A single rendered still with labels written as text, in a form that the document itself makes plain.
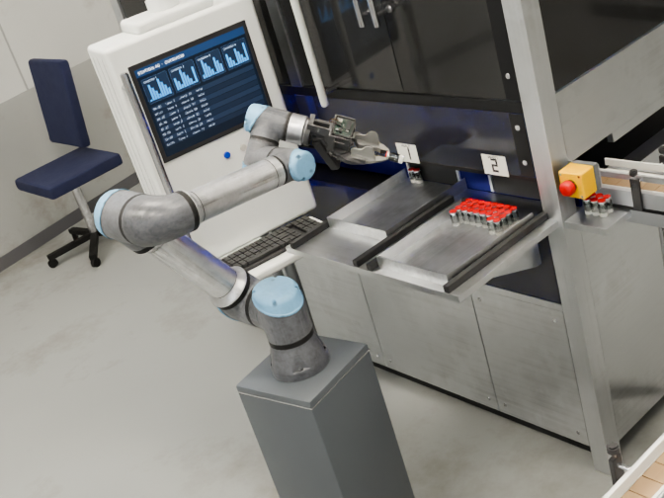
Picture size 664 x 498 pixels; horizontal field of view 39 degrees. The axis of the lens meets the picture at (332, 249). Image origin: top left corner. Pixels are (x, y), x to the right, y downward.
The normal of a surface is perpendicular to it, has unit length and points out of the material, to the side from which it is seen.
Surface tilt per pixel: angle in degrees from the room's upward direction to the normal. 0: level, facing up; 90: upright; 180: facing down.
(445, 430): 0
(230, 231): 90
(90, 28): 90
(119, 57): 90
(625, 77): 90
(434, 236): 0
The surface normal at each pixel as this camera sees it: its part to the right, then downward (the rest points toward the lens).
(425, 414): -0.27, -0.86
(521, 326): -0.73, 0.47
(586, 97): 0.64, 0.18
